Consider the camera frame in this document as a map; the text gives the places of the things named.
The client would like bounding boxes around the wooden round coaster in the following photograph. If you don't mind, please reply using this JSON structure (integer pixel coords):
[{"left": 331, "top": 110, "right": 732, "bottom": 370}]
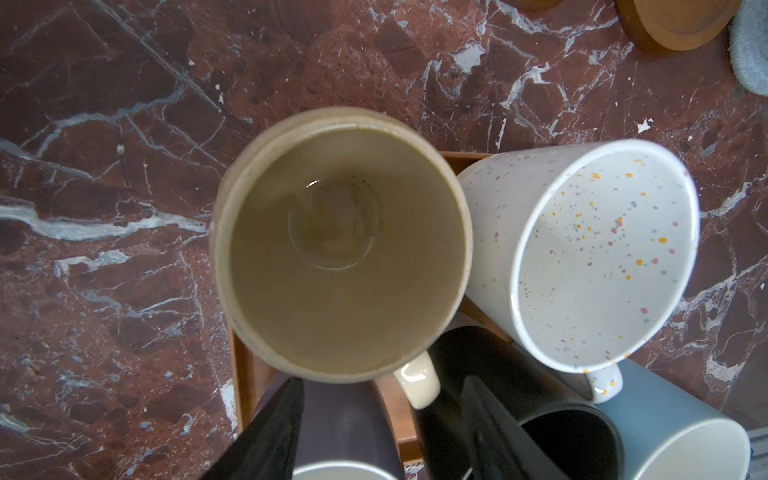
[
  {"left": 506, "top": 0, "right": 562, "bottom": 11},
  {"left": 615, "top": 0, "right": 742, "bottom": 54}
]

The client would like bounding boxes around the white speckled mug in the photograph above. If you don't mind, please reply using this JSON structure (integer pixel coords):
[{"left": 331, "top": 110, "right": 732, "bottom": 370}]
[{"left": 459, "top": 139, "right": 700, "bottom": 404}]

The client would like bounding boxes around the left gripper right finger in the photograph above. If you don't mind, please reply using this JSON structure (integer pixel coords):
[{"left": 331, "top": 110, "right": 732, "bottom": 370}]
[{"left": 459, "top": 376, "right": 567, "bottom": 479}]

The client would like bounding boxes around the purple mug white inside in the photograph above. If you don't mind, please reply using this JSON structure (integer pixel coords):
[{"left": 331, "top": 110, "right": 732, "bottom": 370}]
[{"left": 292, "top": 380, "right": 405, "bottom": 479}]

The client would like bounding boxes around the black mug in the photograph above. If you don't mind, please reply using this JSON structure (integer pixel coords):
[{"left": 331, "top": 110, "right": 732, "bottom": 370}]
[{"left": 412, "top": 326, "right": 624, "bottom": 479}]

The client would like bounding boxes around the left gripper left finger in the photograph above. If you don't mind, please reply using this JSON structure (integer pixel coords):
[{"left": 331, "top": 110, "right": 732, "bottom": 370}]
[{"left": 201, "top": 377, "right": 305, "bottom": 480}]

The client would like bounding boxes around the beige ceramic mug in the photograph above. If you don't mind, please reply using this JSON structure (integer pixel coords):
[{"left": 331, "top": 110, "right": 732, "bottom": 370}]
[{"left": 209, "top": 107, "right": 473, "bottom": 410}]

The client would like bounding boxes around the orange brown tray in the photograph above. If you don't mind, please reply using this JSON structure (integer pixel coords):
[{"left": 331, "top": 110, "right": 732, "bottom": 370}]
[{"left": 227, "top": 151, "right": 511, "bottom": 464}]

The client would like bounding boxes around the grey round coaster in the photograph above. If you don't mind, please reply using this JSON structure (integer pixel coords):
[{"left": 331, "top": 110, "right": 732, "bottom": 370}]
[{"left": 729, "top": 0, "right": 767, "bottom": 97}]

